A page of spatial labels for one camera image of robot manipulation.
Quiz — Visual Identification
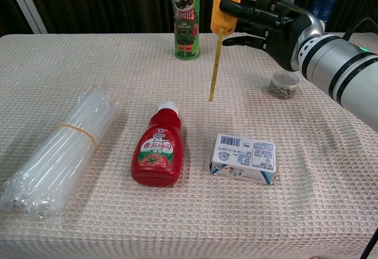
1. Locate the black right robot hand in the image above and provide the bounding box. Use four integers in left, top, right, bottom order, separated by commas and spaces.
219, 0, 327, 73

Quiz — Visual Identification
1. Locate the blue-capped clear bottle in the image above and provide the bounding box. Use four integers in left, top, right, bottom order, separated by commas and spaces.
308, 0, 338, 24

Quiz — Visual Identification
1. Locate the green Pringles can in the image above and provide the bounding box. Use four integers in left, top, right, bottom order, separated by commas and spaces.
170, 0, 201, 61

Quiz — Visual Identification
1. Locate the white blue printed carton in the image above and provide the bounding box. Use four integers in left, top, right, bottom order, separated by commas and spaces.
208, 133, 280, 186

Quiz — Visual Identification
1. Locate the red ketchup squeeze bottle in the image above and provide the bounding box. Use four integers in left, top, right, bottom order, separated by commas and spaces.
131, 101, 185, 188

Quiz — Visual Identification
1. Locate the beige waffle-weave tablecloth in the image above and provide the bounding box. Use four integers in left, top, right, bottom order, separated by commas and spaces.
0, 33, 378, 259

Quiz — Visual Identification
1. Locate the yellow rubber band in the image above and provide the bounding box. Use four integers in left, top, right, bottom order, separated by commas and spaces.
56, 123, 100, 149

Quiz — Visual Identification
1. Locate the clear plastic straw bundle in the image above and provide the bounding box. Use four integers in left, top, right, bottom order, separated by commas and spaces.
0, 84, 119, 224

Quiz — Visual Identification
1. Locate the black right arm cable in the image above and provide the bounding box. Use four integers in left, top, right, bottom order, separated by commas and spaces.
342, 17, 378, 40

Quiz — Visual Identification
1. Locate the black hanging cable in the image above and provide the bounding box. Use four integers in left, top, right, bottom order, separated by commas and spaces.
361, 226, 378, 259

